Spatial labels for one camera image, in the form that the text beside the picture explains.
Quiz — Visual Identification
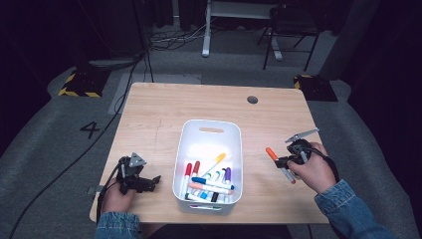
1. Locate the bundle of floor cables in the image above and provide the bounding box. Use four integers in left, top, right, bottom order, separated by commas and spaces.
147, 19, 208, 53

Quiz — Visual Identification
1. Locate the hand-held gripper cable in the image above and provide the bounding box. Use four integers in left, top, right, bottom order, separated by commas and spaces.
305, 146, 342, 239
95, 156, 129, 225

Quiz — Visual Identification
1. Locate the dark blue marker pen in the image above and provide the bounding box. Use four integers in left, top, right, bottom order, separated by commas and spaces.
191, 176, 236, 191

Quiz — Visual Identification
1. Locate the dark red marker pen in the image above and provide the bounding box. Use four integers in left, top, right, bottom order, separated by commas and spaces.
191, 160, 201, 182

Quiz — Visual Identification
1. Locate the black yellow striped stand base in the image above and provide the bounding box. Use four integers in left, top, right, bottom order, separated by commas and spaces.
57, 67, 111, 100
293, 74, 338, 103

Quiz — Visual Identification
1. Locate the right hand-held gripper cable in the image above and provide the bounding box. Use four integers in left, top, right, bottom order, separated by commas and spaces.
305, 146, 342, 239

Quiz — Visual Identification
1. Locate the person's left hand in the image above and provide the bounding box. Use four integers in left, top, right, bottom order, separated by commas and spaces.
100, 178, 137, 215

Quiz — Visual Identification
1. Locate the white plastic storage bin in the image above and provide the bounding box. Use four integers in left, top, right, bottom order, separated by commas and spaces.
171, 119, 244, 216

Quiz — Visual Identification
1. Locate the bright red marker pen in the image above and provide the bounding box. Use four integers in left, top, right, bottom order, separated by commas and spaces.
180, 161, 193, 197

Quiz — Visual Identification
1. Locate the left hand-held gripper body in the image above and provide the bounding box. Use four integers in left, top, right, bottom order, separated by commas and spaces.
117, 151, 148, 195

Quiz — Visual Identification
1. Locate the black chair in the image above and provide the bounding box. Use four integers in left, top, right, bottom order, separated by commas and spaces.
256, 3, 322, 73

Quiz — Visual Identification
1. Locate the left hand-held gripper cable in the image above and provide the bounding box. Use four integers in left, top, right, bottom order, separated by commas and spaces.
95, 156, 129, 225

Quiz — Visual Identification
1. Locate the yellow marker pen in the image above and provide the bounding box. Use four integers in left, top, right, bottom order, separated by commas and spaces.
200, 151, 227, 177

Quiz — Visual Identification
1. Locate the light blue marker pen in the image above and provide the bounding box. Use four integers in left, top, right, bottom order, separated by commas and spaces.
199, 170, 222, 200

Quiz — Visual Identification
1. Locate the long black floor cable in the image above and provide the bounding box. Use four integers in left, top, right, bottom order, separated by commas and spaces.
8, 49, 148, 239

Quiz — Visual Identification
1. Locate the person's right hand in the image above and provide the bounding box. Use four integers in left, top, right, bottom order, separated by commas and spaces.
287, 141, 337, 195

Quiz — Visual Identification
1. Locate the grey flat floor base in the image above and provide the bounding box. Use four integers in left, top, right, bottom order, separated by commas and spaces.
88, 58, 142, 72

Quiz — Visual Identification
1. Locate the orange marker pen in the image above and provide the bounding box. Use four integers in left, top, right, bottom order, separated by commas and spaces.
265, 146, 297, 185

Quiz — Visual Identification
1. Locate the pink marker pen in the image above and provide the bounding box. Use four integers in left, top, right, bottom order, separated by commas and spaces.
188, 181, 233, 196

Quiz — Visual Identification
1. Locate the white desk frame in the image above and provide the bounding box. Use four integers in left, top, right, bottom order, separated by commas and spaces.
201, 0, 284, 62

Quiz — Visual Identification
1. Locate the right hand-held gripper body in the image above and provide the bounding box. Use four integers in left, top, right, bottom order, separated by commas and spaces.
285, 127, 320, 166

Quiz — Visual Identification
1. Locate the black stand pole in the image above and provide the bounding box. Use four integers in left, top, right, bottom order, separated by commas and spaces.
132, 0, 155, 84

